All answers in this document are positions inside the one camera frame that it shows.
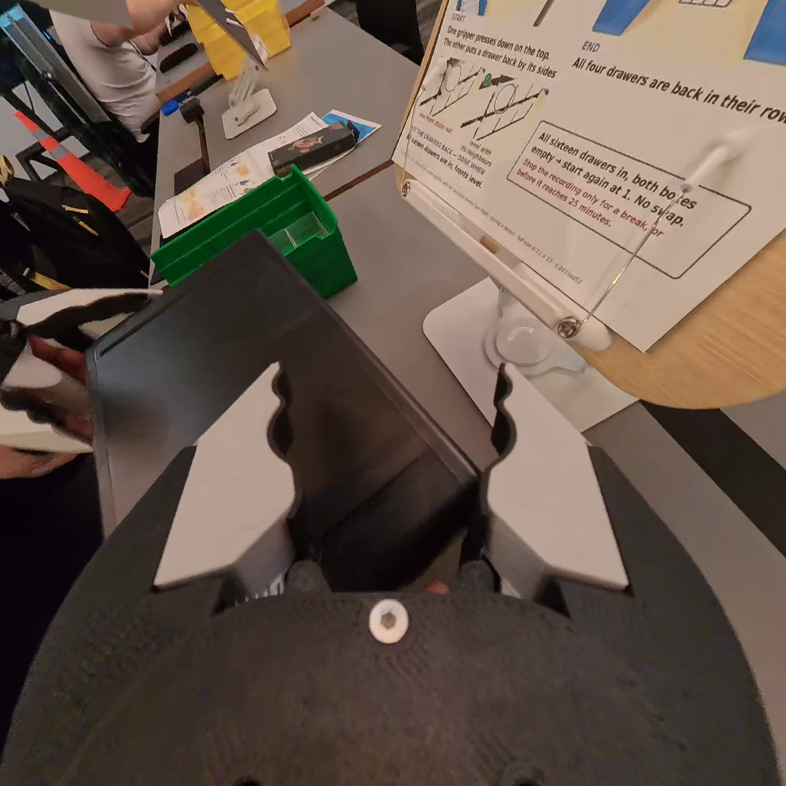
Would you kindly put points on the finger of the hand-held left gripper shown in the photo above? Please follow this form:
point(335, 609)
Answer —
point(37, 439)
point(55, 307)

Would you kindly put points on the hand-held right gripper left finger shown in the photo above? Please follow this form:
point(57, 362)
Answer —
point(233, 503)

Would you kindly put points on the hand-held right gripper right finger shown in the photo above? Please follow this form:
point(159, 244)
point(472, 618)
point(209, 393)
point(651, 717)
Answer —
point(546, 509)

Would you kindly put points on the black drawer cabinet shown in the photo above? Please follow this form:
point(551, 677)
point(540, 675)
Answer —
point(245, 344)

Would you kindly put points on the green plastic bin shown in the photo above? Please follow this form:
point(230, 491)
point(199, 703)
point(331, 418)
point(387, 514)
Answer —
point(245, 245)

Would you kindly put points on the small clear plastic drawer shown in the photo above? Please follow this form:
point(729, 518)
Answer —
point(304, 233)

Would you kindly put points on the person's left hand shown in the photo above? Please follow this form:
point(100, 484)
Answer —
point(24, 463)

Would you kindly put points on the black backpack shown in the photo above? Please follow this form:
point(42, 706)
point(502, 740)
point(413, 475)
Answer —
point(61, 233)

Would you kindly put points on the orange traffic cone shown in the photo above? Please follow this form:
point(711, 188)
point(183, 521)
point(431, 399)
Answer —
point(80, 172)

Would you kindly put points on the person's black clothing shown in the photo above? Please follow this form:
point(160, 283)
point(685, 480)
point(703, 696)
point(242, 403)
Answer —
point(43, 583)

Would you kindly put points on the folded paper leaflet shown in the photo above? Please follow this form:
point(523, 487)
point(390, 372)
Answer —
point(215, 184)

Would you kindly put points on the instruction sheet on stand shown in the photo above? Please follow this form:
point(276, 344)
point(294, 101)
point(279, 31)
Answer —
point(706, 368)

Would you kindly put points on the black rubber mallet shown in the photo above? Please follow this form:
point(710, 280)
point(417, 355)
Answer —
point(193, 113)

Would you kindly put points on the black oval pouch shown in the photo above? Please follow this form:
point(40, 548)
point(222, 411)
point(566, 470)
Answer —
point(177, 61)

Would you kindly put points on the white phone stand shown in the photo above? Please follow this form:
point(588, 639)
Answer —
point(245, 104)

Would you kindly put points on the small black carton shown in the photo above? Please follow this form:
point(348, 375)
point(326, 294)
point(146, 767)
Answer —
point(313, 147)

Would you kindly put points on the yellow envelope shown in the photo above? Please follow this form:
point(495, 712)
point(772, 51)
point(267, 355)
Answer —
point(264, 24)

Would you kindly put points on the black office chair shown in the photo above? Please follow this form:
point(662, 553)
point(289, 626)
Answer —
point(393, 24)

